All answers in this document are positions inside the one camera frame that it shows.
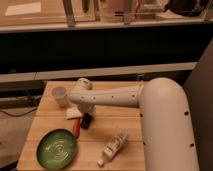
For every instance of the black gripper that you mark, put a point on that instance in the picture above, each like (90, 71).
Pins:
(85, 123)

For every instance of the orange red eraser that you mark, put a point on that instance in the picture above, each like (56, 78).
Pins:
(76, 128)

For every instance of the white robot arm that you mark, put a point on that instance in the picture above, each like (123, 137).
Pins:
(169, 143)

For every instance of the white plastic cup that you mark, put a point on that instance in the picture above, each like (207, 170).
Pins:
(59, 94)

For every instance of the green round plate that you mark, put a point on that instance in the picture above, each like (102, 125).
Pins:
(56, 149)

